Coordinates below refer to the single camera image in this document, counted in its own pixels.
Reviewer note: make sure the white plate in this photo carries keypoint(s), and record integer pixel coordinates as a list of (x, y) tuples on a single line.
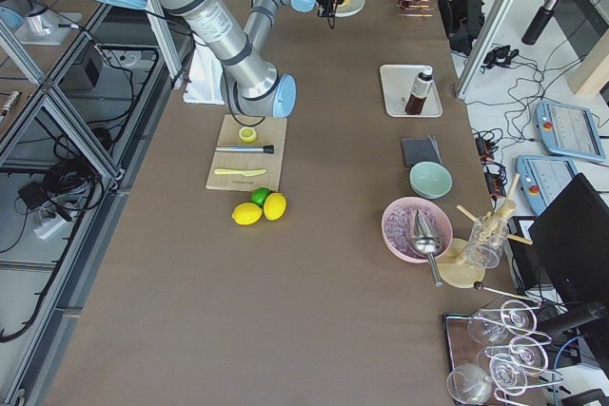
[(353, 8)]

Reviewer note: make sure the cream plastic tray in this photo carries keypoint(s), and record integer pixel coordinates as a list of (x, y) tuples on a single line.
[(397, 84)]

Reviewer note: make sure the tea bottle on tray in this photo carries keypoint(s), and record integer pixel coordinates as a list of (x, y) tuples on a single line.
[(419, 91)]

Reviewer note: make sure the wine glass rack tray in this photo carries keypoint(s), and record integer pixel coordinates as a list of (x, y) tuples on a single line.
[(497, 355)]

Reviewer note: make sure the grey folded cloth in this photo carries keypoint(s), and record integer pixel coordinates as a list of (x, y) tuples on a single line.
[(420, 150)]

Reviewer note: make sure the black thermos bottle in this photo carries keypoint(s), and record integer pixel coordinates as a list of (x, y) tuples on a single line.
[(539, 22)]

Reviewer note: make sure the half lime slice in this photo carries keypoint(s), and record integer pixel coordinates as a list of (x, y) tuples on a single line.
[(247, 134)]

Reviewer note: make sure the metal muddler black tip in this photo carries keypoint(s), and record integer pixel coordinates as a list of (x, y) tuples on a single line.
[(264, 149)]

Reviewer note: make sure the wooden cutting board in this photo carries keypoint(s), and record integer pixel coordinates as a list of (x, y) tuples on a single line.
[(271, 131)]

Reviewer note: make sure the mint green bowl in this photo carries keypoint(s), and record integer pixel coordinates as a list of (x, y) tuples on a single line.
[(430, 180)]

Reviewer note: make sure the yellow plastic knife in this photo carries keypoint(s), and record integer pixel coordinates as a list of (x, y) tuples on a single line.
[(239, 172)]

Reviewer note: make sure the green lime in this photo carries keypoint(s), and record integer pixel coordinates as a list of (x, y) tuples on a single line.
[(259, 195)]

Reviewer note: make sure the yellow lemon right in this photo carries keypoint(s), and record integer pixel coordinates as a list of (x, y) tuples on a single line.
[(274, 206)]

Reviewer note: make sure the yellow lemon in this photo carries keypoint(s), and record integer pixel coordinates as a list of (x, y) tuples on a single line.
[(274, 206), (247, 213)]

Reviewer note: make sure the pink bowl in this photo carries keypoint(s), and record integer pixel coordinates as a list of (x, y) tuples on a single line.
[(398, 223)]

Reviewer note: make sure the yellow lemon left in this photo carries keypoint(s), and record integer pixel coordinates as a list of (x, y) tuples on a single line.
[(247, 213)]

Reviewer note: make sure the metal ice scoop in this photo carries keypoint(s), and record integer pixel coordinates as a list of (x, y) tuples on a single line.
[(427, 244)]

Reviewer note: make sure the clear glass mug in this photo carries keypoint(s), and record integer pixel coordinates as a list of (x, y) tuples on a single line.
[(485, 245)]

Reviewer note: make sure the black monitor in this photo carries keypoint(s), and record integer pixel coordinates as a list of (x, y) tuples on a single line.
[(571, 239)]

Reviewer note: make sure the aluminium frame post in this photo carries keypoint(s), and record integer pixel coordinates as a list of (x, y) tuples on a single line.
[(493, 21)]

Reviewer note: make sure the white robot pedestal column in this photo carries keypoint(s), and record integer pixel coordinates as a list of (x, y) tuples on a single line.
[(204, 78)]

